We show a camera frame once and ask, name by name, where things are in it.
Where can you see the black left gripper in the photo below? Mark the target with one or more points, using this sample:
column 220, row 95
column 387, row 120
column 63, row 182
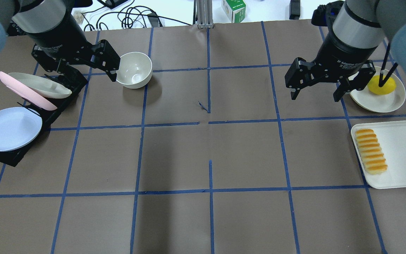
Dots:
column 57, row 39

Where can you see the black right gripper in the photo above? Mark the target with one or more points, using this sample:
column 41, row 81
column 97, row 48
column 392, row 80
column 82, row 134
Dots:
column 345, row 49

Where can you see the sliced bread loaf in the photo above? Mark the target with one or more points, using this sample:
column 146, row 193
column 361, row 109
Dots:
column 370, row 151

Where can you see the blue plate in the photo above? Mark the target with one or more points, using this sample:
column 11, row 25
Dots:
column 18, row 127

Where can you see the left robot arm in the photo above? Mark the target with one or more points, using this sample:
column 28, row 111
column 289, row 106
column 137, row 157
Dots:
column 10, row 11

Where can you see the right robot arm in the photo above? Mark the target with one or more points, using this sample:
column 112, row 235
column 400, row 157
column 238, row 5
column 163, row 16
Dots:
column 355, row 29

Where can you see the cream plate in rack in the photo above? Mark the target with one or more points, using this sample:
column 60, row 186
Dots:
column 43, row 86

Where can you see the pink plate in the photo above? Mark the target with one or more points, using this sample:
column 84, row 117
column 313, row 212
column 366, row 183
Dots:
column 26, row 92

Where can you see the black plate rack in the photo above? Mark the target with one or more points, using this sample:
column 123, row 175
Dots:
column 74, row 82

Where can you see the white bowl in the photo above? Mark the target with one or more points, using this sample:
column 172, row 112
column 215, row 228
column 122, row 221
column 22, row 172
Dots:
column 135, row 70

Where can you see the yellow lemon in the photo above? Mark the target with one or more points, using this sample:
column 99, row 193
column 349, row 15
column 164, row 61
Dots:
column 379, row 87

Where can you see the black power adapter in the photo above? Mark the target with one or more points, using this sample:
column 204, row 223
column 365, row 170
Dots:
column 294, row 10

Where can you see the green white box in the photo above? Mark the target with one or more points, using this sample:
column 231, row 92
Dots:
column 235, row 10

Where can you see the aluminium frame post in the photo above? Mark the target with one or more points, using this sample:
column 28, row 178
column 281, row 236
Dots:
column 203, row 14

